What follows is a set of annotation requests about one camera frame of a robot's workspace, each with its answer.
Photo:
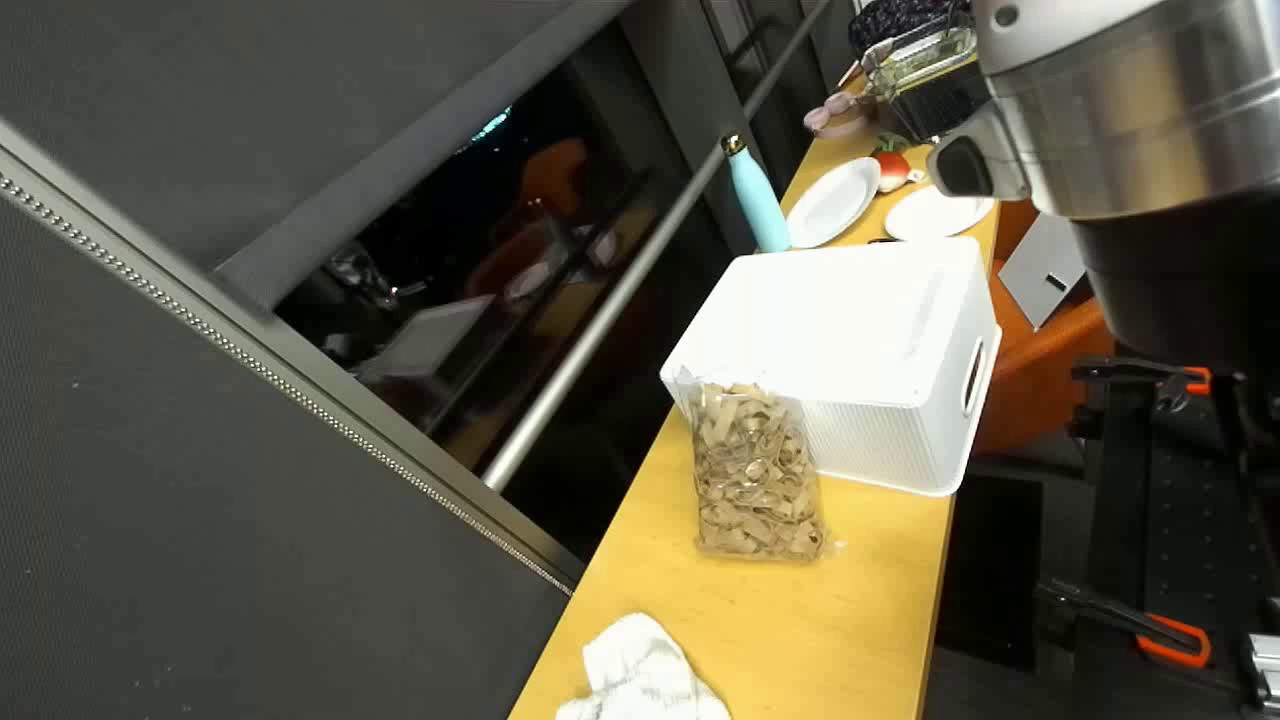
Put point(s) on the orange handled clamp lower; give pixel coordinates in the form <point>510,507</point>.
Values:
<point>1159,638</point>

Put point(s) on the metal window railing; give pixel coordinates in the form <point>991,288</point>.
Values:
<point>620,295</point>

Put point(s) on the light blue water bottle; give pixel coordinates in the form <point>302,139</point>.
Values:
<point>754,192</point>

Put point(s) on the white crumpled cloth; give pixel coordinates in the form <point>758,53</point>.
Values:
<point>641,675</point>

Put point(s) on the white plate near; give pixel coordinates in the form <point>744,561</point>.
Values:
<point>925,213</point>

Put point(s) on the orange handled clamp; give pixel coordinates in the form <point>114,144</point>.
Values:
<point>1159,638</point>
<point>1174,379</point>

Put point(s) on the white plate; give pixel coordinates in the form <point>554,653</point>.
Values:
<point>925,213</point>
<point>834,203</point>

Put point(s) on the white plastic basket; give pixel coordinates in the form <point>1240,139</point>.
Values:
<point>881,349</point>

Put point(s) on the clear glass bottle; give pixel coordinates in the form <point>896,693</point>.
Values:
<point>910,63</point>

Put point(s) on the orange handled clamp upper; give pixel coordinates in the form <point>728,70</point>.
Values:
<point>1174,379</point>

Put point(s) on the red toy apple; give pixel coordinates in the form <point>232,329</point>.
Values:
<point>893,168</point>

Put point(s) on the white plate far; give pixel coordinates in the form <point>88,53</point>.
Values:
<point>834,203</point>

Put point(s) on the grey metal bracket plate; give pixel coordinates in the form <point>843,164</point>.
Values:
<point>1040,270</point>

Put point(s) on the orange chair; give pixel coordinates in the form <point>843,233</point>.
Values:
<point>1033,385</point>

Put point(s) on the clear bag of pretzels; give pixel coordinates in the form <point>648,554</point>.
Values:
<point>754,479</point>

